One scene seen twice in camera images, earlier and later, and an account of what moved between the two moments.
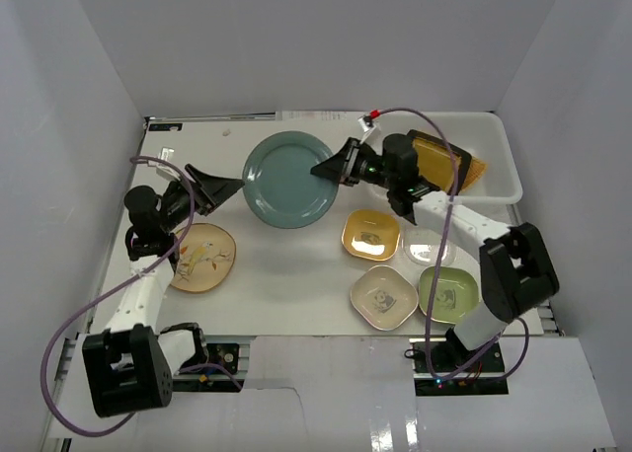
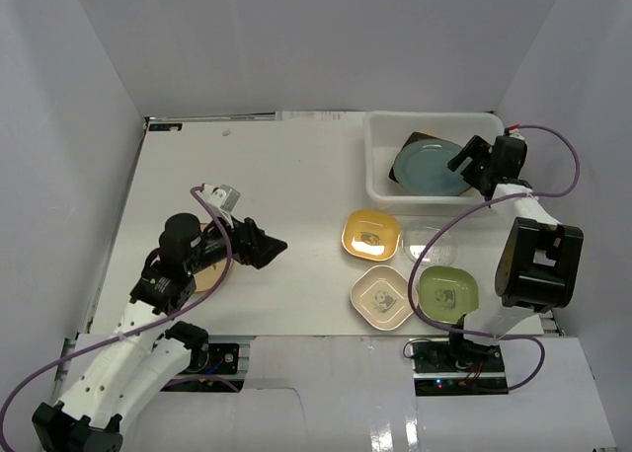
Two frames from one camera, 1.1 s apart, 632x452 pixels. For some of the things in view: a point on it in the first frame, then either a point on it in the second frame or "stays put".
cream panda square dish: x=383 y=296 stays put
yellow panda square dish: x=370 y=234 stays put
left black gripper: x=190 y=194 -> x=251 y=242
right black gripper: x=343 y=166 -> x=477 y=149
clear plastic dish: x=422 y=245 stays put
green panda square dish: x=457 y=291 stays put
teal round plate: x=279 y=186 -> x=422 y=168
